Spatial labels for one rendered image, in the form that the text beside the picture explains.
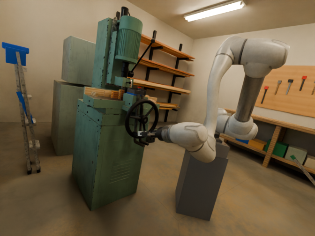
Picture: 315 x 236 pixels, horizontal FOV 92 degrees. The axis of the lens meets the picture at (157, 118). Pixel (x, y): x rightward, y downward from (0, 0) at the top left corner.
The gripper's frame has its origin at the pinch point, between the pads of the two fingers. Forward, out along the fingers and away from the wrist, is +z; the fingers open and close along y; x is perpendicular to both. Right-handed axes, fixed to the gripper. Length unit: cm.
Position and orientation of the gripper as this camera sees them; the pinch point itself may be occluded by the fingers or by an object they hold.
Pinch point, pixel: (141, 133)
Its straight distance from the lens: 92.5
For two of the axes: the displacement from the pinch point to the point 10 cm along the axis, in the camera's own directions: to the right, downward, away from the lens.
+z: -6.9, 0.7, 7.2
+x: 0.5, 10.0, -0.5
